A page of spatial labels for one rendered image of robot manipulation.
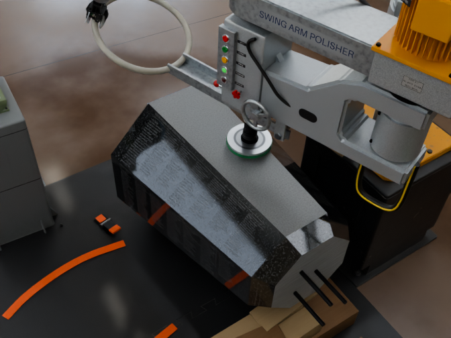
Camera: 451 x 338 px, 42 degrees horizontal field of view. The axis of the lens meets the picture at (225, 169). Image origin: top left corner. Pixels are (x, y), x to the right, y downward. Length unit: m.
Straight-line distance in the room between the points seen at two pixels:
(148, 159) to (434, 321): 1.75
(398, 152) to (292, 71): 0.52
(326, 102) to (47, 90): 2.76
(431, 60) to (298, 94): 0.56
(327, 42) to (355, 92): 0.21
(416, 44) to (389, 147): 0.44
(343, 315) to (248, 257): 0.77
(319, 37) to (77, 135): 2.42
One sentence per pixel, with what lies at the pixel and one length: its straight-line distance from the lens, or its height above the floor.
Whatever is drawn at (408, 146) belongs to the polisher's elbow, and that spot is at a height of 1.36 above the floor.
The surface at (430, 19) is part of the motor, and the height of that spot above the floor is 1.91.
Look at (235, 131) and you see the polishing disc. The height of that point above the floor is 0.90.
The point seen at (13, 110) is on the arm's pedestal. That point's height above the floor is 0.85.
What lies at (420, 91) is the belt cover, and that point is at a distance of 2.00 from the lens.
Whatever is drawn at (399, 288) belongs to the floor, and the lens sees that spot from 3.50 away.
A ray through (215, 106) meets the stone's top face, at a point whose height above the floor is 0.84.
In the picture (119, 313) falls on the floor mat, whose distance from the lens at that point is 3.24.
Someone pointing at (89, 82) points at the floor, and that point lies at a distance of 4.60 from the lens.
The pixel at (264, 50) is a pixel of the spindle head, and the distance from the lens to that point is 2.29.
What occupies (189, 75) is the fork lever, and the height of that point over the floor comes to 1.14.
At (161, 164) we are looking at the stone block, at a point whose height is 0.72.
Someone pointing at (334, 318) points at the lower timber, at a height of 0.14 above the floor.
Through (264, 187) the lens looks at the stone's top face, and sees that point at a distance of 2.65.
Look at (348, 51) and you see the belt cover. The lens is 2.07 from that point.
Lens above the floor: 2.82
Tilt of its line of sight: 47 degrees down
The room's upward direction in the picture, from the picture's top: 3 degrees clockwise
